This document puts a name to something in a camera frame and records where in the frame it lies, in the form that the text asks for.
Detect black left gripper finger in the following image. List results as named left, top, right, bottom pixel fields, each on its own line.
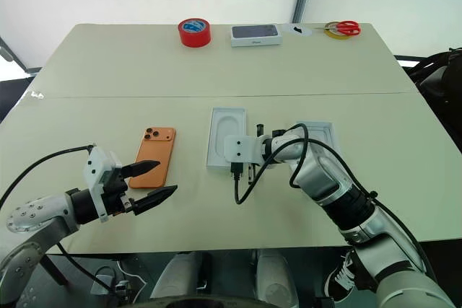
left=121, top=159, right=161, bottom=180
left=131, top=185, right=179, bottom=217

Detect red tape roll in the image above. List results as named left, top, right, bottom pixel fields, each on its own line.
left=177, top=17, right=212, bottom=49

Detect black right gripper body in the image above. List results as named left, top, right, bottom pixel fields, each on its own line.
left=246, top=123, right=267, bottom=182

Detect closed white phone box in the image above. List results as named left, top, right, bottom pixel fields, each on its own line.
left=230, top=24, right=284, bottom=49

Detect dark table leg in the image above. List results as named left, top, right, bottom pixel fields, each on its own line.
left=38, top=252, right=69, bottom=286

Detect yellow tape roll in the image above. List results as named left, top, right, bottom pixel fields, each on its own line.
left=323, top=21, right=353, bottom=40

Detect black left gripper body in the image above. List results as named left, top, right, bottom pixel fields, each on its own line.
left=102, top=167, right=136, bottom=217

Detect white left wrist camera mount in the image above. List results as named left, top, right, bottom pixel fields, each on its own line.
left=83, top=145, right=124, bottom=224

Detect dark metal frame bar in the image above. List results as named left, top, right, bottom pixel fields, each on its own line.
left=0, top=35, right=43, bottom=79

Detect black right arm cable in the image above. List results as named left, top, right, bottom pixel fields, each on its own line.
left=230, top=123, right=440, bottom=273

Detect black floor cable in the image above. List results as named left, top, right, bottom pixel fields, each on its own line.
left=55, top=242, right=122, bottom=300

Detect red-handled scissors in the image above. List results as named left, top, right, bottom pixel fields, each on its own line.
left=313, top=19, right=362, bottom=38

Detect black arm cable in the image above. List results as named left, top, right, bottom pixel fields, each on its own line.
left=230, top=123, right=440, bottom=273
left=0, top=144, right=96, bottom=209

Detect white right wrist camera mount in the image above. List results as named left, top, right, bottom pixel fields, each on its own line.
left=223, top=135, right=261, bottom=165

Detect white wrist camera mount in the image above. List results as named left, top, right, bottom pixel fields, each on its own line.
left=223, top=135, right=261, bottom=165
left=83, top=145, right=124, bottom=224

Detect white phone box lid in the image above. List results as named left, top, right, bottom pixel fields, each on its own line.
left=295, top=120, right=343, bottom=159

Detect grey rounded robot leg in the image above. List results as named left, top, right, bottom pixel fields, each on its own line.
left=255, top=249, right=300, bottom=302
left=149, top=251, right=204, bottom=300

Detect black and white sneaker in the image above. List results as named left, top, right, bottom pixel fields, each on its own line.
left=323, top=249, right=367, bottom=302

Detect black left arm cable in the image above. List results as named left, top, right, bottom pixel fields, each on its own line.
left=0, top=144, right=96, bottom=209

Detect orange smartphone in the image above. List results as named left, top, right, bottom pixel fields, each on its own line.
left=128, top=126, right=177, bottom=190

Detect white phone box base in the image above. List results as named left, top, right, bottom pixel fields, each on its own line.
left=206, top=106, right=249, bottom=172

